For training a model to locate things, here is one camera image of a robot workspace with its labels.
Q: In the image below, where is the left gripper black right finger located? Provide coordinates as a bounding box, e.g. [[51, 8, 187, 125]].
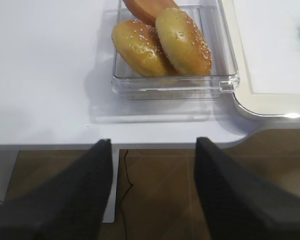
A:
[[193, 137, 300, 240]]

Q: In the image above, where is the clear plastic bun container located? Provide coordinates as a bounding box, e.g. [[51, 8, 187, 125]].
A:
[[111, 0, 240, 100]]

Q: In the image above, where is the sesame bun top, right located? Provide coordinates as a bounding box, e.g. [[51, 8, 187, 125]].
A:
[[155, 8, 213, 76]]

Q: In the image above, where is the plain brown bun bottom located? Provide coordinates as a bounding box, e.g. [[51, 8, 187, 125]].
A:
[[123, 0, 179, 27]]

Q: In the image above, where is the sesame bun , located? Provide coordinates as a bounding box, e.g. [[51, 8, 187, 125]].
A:
[[155, 8, 213, 76], [111, 19, 179, 77]]

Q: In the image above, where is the silver metal tray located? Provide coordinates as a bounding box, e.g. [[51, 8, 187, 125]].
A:
[[222, 0, 300, 122]]

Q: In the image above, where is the sesame bun top, left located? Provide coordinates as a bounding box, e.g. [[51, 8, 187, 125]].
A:
[[111, 19, 179, 77]]

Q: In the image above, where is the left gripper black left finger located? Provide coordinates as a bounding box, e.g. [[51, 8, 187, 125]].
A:
[[0, 139, 112, 240]]

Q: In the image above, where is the thin black floor cable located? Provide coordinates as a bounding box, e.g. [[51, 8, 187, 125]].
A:
[[119, 149, 134, 240]]

